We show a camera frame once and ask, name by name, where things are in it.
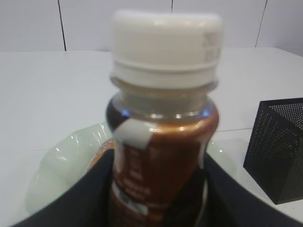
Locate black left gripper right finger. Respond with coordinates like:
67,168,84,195
197,154,303,227

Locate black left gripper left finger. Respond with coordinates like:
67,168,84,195
14,149,114,227

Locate sugared bread roll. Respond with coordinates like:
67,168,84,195
87,139,114,172

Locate brown coffee drink bottle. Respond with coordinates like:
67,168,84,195
106,10,223,227

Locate green wavy glass plate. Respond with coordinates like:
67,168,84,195
25,122,237,215

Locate black mesh pen holder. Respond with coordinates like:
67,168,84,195
243,98,303,204

